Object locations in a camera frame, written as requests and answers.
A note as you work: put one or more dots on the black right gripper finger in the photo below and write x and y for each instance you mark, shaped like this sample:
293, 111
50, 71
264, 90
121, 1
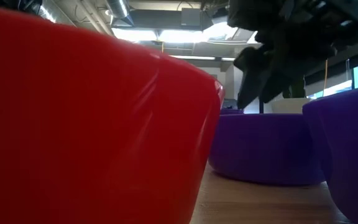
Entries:
281, 84
250, 74

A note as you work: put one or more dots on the purple plastic bowl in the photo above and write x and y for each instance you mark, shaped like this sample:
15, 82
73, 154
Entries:
263, 149
353, 149

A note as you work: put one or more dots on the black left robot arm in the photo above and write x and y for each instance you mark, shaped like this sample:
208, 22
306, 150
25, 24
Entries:
11, 4

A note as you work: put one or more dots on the fluorescent strip light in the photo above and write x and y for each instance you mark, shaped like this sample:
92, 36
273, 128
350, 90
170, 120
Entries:
228, 59
194, 57

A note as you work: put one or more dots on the grey ceiling box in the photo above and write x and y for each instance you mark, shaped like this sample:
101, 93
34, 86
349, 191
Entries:
191, 17

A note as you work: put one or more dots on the red plastic bowl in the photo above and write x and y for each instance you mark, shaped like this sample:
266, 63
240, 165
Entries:
89, 124

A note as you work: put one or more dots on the wooden shelf black metal frame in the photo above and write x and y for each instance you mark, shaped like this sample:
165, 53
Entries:
261, 108

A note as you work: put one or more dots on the silver ventilation duct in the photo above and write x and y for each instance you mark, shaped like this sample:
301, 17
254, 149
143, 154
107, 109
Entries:
118, 9

